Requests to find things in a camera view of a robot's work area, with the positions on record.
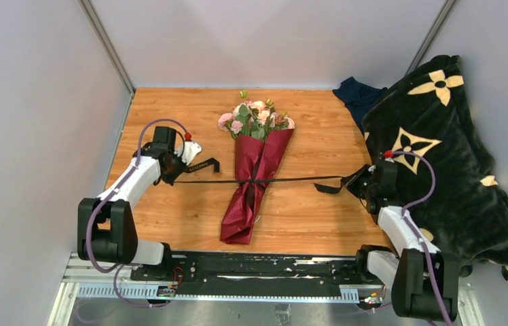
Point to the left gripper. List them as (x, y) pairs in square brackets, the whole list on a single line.
[(170, 179)]

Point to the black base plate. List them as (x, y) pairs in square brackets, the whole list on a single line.
[(262, 276)]

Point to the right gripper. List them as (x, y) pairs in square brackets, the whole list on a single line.
[(352, 182)]

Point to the dark blue cloth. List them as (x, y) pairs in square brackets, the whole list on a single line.
[(358, 98)]

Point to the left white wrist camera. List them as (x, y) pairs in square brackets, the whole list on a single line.
[(188, 151)]

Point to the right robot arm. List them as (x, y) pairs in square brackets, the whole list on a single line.
[(422, 280)]

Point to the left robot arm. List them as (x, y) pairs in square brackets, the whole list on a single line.
[(107, 235)]

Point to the dark red wrapping paper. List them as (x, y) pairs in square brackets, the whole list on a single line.
[(255, 163)]

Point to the black blanket with cream flowers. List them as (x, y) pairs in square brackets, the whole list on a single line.
[(427, 114)]

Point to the aluminium rail frame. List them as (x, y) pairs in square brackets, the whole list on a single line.
[(81, 280)]

